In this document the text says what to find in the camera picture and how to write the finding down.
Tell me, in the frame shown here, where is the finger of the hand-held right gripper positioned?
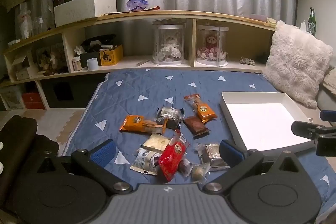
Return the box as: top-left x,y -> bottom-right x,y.
291,120 -> 336,157
320,110 -> 336,122

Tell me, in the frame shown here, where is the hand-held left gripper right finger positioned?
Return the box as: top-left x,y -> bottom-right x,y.
203,139 -> 302,194

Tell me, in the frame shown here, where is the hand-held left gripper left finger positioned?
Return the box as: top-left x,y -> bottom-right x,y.
37,139 -> 133,194

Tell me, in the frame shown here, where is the clear silver snack packet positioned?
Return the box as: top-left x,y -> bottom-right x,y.
196,143 -> 231,171

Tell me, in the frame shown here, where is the small beige candy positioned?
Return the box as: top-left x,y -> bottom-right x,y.
190,163 -> 211,183

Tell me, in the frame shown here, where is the brown snack packet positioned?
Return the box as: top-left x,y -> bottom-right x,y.
183,116 -> 211,138

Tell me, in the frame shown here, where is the orange snack packet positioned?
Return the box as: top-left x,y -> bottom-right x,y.
119,115 -> 168,134
184,94 -> 218,124

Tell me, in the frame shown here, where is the white label snack packet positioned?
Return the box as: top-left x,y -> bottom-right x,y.
130,148 -> 164,175

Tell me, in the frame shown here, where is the white shallow box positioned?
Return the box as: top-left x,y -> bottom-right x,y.
219,91 -> 315,153

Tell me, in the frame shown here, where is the small dark candy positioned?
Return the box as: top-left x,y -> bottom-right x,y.
178,160 -> 195,178

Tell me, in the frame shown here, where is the cream snack packet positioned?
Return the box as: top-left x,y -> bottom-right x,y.
141,134 -> 172,153

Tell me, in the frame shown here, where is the red snack packet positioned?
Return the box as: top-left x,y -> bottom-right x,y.
159,132 -> 190,182

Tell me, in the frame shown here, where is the dark silver snack packet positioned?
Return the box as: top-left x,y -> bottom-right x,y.
155,107 -> 185,130

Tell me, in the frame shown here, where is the grey cushion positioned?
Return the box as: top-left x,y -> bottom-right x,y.
316,67 -> 336,112

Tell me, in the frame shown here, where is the fluffy grey blanket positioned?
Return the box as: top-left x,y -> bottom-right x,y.
263,21 -> 334,109

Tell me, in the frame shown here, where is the blue triangle print blanket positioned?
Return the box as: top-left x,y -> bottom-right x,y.
64,69 -> 336,214

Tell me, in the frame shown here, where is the red box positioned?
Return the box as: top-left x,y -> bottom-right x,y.
22,92 -> 45,109

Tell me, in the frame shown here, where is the small grey figurine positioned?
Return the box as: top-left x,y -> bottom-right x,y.
240,56 -> 256,66

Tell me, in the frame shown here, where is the small jar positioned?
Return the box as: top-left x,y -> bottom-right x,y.
72,56 -> 82,72

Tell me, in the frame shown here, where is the green bottle with white label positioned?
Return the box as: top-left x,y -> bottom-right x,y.
308,7 -> 317,37

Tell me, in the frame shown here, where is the yellow box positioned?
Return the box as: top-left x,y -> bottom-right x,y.
99,45 -> 124,66

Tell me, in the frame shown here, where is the red doll in clear case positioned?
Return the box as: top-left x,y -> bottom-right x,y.
196,25 -> 228,67

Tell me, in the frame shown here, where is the framed picture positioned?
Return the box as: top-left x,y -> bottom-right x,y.
35,43 -> 69,76

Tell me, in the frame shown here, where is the black bag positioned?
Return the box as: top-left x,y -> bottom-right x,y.
81,34 -> 117,52

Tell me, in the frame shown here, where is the small white box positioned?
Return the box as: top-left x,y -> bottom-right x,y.
10,55 -> 33,81

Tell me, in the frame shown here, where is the white doll in clear case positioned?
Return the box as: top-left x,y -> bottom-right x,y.
153,20 -> 185,65

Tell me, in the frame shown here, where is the wooden shelf unit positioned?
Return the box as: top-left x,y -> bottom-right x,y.
3,10 -> 279,111

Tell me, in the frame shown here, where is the white storage box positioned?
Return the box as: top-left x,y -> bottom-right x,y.
54,0 -> 117,28

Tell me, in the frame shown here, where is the glass jar cluster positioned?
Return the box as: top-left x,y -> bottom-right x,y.
16,10 -> 53,39

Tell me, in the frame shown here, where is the purple plastic bag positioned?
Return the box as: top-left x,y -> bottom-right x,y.
126,0 -> 150,12

